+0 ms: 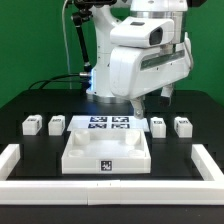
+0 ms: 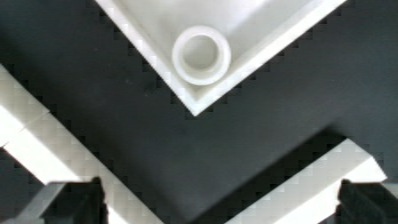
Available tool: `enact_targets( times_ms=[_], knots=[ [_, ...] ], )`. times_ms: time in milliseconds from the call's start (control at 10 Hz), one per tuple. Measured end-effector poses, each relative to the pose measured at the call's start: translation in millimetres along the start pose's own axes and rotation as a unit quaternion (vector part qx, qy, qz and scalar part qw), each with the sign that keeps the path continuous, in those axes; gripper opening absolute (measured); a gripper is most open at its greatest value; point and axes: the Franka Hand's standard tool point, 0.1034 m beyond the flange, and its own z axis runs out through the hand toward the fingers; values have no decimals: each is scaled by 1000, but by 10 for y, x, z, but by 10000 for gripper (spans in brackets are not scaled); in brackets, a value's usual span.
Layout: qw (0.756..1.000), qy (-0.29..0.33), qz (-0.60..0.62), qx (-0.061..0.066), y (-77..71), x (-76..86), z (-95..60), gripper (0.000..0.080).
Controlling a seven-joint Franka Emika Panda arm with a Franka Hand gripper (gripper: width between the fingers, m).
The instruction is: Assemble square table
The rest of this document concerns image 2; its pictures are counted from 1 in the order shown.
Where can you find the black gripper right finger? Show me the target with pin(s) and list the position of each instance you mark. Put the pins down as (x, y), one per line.
(369, 203)

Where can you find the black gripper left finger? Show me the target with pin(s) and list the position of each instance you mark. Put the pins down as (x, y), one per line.
(69, 203)

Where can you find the white square tabletop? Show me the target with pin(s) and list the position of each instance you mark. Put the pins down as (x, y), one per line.
(209, 39)

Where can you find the white U-shaped fence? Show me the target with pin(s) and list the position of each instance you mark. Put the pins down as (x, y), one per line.
(49, 151)

